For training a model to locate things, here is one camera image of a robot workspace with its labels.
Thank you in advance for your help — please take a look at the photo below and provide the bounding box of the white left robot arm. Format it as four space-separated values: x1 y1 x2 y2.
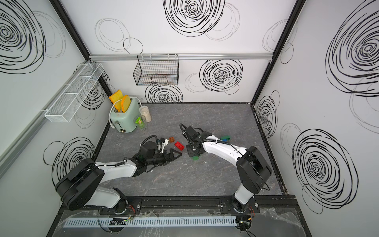
55 141 182 214

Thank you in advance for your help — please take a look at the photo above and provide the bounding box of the dark green lego brick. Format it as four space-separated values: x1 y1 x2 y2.
221 135 231 141

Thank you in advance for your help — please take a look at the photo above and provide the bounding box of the black wire basket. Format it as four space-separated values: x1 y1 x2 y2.
133 54 180 86

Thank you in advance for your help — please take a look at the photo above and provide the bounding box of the white slotted cable duct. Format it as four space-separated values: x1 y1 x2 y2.
63 216 237 229

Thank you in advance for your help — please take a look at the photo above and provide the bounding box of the mint green toaster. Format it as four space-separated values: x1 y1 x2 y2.
109 96 142 133

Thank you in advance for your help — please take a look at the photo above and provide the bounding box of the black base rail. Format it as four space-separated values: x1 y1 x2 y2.
62 195 300 218

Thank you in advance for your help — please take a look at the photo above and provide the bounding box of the white mesh wall shelf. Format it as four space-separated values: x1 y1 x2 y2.
44 62 104 122

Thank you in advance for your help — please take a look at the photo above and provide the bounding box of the clear drinking glass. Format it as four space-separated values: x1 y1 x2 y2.
135 115 148 131

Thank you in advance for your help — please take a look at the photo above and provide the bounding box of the toy bread slice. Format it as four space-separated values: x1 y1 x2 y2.
109 90 124 112
120 95 131 113

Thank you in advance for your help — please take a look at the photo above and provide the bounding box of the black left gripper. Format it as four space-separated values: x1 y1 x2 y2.
146 149 182 166

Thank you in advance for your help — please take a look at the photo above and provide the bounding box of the left toy bread slice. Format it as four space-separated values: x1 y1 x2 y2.
109 90 124 112

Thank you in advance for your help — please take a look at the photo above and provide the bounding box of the green snack packet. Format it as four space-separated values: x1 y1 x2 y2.
135 116 146 129

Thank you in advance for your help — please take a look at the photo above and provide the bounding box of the right toy bread slice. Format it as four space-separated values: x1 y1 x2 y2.
120 95 131 113

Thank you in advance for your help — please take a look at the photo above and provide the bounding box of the red lego brick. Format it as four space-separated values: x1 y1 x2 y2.
174 142 185 151

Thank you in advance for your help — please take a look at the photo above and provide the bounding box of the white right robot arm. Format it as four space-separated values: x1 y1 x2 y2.
180 124 272 208

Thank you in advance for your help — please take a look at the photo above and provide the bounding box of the white toaster power cable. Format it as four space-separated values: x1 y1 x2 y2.
108 96 143 129

